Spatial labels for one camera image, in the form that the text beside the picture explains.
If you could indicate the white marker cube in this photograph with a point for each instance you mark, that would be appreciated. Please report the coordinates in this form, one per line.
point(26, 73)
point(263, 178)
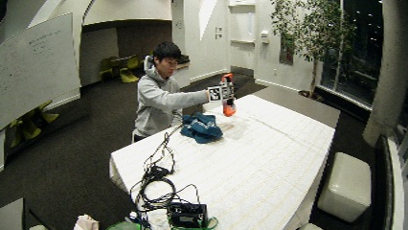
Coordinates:
point(220, 93)

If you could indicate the blue cloth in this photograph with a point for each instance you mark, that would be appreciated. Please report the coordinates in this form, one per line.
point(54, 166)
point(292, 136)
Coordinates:
point(201, 128)

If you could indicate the the person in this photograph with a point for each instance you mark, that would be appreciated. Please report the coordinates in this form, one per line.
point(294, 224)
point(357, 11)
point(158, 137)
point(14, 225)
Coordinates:
point(155, 102)

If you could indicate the yellow-green chair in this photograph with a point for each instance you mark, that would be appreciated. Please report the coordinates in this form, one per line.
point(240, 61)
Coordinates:
point(31, 126)
point(107, 67)
point(130, 71)

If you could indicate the indoor tree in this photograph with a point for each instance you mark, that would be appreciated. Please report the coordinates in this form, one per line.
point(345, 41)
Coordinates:
point(309, 30)

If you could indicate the black electronic box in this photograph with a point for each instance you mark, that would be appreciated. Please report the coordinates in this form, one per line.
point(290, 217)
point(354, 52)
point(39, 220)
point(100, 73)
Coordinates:
point(188, 215)

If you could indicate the white cube ottoman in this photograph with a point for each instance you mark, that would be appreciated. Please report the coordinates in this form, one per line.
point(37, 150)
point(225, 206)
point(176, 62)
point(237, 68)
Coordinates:
point(346, 187)

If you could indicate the green round container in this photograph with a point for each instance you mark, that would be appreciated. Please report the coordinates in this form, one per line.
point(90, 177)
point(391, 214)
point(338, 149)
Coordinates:
point(123, 226)

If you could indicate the white whiteboard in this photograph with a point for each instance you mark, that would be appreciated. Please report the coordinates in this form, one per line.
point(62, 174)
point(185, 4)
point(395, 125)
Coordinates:
point(38, 68)

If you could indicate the white crumpled tissue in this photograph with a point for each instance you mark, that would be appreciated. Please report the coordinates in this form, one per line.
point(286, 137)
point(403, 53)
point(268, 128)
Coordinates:
point(86, 222)

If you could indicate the dark wall picture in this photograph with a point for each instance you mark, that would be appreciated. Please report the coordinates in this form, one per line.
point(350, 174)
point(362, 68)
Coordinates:
point(288, 50)

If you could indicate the white wall dispenser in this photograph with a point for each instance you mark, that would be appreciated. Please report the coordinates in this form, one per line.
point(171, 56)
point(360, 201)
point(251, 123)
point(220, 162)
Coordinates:
point(265, 37)

